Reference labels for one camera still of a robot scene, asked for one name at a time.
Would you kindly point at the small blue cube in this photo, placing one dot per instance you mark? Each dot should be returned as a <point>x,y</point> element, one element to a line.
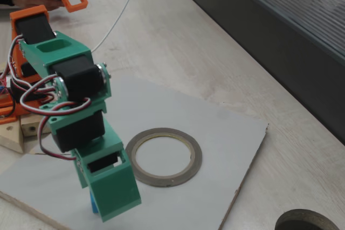
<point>93,205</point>

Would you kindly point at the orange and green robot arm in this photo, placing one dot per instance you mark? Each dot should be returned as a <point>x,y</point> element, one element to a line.
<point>67,52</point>

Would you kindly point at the angled light wood piece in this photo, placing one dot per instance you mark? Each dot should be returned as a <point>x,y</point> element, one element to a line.
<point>10,138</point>

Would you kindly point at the orange circuit board holder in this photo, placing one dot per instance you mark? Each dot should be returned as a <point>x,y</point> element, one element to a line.
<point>6,111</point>

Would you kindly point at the white-faced plywood board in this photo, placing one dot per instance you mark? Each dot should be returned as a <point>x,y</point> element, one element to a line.
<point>223,146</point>

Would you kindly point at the red circuit board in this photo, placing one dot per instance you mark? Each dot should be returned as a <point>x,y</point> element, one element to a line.
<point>2,90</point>

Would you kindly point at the ribbed translucent desk partition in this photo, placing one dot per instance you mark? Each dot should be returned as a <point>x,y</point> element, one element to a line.
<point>269,25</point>

